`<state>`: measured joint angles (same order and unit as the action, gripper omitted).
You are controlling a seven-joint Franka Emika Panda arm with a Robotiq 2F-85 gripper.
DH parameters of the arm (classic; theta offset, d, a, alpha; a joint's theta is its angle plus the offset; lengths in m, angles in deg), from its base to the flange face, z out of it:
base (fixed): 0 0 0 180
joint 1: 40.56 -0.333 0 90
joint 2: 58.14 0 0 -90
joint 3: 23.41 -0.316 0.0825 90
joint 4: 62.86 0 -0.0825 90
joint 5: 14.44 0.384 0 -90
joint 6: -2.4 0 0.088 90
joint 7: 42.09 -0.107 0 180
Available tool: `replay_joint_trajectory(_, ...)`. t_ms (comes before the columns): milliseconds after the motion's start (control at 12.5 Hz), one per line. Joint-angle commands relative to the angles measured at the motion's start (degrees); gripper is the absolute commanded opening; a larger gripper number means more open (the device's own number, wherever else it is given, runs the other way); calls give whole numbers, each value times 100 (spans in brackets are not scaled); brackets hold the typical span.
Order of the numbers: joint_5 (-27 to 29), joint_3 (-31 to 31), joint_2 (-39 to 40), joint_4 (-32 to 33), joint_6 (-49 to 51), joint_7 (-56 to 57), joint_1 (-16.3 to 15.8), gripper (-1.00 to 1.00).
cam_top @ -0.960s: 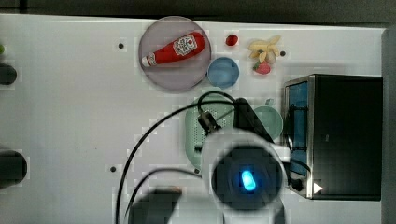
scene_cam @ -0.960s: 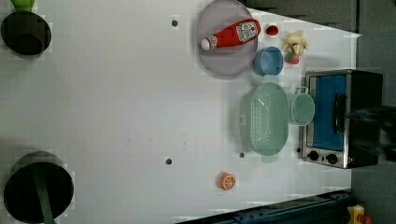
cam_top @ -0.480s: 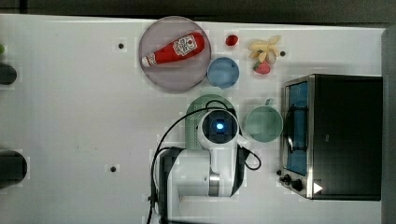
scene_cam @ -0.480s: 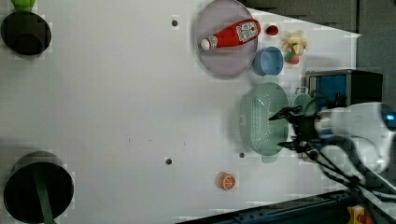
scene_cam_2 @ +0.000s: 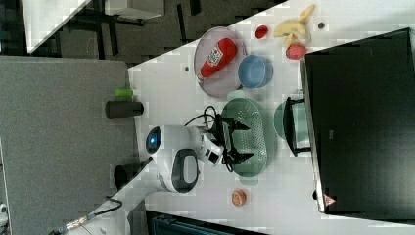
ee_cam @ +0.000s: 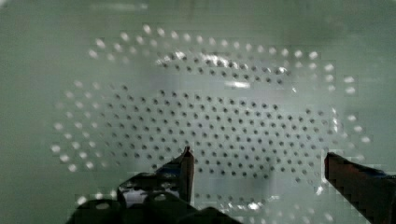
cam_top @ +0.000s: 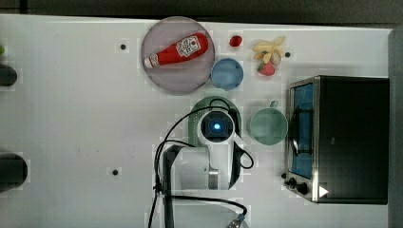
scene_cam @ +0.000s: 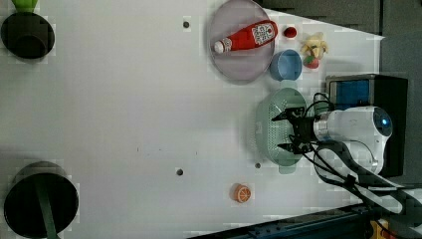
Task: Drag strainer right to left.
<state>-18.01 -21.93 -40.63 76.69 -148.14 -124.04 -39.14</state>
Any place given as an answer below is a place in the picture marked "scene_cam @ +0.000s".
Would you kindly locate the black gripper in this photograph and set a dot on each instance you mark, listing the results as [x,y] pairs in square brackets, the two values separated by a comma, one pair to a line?
[303,130]

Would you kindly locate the green plastic strainer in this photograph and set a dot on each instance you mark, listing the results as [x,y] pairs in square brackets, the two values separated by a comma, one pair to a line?
[269,134]

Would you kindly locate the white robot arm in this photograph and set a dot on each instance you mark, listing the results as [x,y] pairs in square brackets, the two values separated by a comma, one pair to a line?
[348,148]

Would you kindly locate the blue bowl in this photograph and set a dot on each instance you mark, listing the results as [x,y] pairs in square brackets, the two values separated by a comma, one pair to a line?
[286,65]

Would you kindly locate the red strawberry toy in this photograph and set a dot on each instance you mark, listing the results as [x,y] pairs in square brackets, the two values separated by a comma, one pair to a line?
[311,62]

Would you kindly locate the orange slice toy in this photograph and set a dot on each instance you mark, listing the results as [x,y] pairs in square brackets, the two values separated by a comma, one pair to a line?
[242,193]

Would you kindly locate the grey round plate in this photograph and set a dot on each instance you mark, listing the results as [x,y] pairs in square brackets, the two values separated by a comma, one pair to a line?
[229,18]

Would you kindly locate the yellow peeled banana toy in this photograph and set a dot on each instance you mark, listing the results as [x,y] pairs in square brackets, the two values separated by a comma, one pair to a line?
[315,45]

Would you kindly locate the small red toy fruit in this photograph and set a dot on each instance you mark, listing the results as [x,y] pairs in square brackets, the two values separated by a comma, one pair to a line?
[290,32]

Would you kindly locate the red ketchup bottle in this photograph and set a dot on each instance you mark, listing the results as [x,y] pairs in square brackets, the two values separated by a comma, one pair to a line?
[251,37]

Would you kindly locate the green cylinder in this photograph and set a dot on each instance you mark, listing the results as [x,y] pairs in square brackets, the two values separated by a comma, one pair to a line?
[25,6]

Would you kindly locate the blue metal frame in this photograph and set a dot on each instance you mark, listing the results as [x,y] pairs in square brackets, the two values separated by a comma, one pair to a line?
[348,222]

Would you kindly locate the black cylinder camera mount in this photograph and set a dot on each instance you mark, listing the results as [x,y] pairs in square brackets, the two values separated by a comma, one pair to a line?
[41,202]

